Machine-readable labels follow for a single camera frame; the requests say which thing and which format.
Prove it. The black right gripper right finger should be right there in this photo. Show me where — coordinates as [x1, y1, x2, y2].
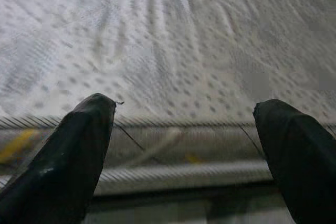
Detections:
[252, 99, 336, 224]

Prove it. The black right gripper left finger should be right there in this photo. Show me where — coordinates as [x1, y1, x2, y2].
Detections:
[0, 92, 124, 224]

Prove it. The black bed base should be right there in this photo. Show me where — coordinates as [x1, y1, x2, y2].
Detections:
[89, 180, 287, 213]

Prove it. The grey patterned mattress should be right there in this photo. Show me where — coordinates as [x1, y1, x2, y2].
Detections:
[0, 0, 336, 196]

